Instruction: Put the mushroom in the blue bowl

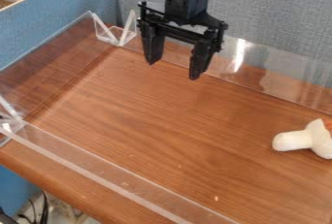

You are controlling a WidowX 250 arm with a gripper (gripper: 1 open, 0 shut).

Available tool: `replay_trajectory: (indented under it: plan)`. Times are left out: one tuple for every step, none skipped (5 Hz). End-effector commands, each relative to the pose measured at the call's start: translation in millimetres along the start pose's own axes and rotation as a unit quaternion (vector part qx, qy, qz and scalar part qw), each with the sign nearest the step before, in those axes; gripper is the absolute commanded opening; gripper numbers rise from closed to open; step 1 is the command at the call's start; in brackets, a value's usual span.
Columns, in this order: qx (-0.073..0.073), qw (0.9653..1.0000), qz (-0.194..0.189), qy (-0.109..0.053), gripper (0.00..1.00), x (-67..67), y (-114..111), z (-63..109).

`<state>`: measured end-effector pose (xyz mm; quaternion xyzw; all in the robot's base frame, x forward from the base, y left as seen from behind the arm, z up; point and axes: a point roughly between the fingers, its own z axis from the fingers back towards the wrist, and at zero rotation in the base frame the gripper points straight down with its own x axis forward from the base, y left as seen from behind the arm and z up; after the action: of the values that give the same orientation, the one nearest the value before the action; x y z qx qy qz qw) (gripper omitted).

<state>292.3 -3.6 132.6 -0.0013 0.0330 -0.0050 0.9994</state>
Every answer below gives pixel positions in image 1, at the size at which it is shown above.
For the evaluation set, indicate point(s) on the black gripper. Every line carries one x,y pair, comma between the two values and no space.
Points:
202,31

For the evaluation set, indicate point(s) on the white brown toy mushroom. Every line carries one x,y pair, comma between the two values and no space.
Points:
315,138

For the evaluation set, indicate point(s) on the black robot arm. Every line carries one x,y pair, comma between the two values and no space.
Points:
187,9

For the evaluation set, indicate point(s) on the clear acrylic back barrier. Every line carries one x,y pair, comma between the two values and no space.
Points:
279,73

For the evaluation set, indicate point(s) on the clear acrylic barrier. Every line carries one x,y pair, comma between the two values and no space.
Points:
170,204
279,73

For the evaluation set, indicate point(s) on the blue partition with wooden shelf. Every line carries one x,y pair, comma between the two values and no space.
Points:
32,21

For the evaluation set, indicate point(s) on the clear acrylic front barrier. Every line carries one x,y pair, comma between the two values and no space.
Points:
170,204

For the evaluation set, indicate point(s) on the clear acrylic corner bracket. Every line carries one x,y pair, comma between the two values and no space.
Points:
115,35

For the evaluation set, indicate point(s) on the clear acrylic left bracket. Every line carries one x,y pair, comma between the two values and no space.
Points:
12,121

